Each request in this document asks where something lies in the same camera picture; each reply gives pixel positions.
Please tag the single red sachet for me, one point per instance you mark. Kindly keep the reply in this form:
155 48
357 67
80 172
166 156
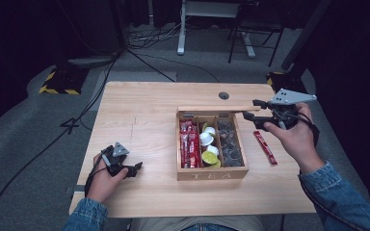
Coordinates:
265 147

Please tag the bundle of red sachets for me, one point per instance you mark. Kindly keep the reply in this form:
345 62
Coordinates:
189 144

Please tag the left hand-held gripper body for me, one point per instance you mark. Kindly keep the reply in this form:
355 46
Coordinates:
117 163

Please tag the pile of dark tea pods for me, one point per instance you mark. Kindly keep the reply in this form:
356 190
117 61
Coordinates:
230 144

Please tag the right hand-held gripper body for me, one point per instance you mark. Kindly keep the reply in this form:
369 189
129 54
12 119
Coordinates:
285 114

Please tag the green capsule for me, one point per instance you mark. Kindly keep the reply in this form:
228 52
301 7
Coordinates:
206 125
209 158

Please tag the grey tape strip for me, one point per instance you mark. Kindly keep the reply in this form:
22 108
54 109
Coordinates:
77 188

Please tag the white desk frame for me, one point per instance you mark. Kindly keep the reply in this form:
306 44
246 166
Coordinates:
181 38

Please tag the wooden tea box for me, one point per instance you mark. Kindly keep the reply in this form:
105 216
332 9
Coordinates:
212 174

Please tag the person's beige trousers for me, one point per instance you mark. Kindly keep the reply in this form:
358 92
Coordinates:
179 224

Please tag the dark slanted stand pole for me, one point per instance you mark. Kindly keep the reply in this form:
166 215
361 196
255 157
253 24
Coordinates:
305 32

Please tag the person's right hand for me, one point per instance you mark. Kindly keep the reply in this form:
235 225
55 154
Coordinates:
302 144

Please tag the black yellow-striped stand base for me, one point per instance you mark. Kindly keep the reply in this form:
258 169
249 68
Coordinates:
62 80
285 82

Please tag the person's left hand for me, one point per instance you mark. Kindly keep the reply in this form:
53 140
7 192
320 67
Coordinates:
102 184

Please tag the black chair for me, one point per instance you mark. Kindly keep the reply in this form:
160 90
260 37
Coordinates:
257 19

